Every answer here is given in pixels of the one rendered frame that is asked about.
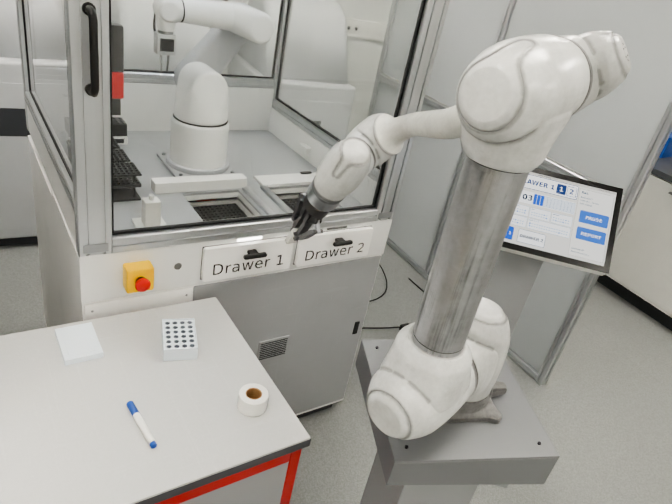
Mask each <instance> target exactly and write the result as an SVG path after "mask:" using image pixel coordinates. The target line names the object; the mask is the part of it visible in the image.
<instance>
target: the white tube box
mask: <svg viewBox="0 0 672 504"><path fill-rule="evenodd" d="M162 350H163V361H177V360H194V359H197V357H198V342H197V335H196V327H195V319H194V318H183V319H162Z"/></svg>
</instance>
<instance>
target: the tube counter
mask: <svg viewBox="0 0 672 504"><path fill-rule="evenodd" d="M521 202H524V203H528V204H532V205H536V206H540V207H544V208H548V209H552V210H556V211H560V212H564V213H568V214H572V215H574V212H575V207H576V203H574V202H570V201H566V200H562V199H558V198H554V197H549V196H545V195H541V194H537V193H533V192H529V191H525V190H523V193H522V198H521Z"/></svg>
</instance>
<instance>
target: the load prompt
mask: <svg viewBox="0 0 672 504"><path fill-rule="evenodd" d="M524 188H528V189H532V190H536V191H540V192H545V193H549V194H553V195H557V196H561V197H565V198H569V199H573V200H577V196H578V191H579V186H575V185H571V184H567V183H563V182H559V181H555V180H551V179H546V178H542V177H538V176H534V175H530V174H529V175H528V178H527V180H526V183H525V186H524Z"/></svg>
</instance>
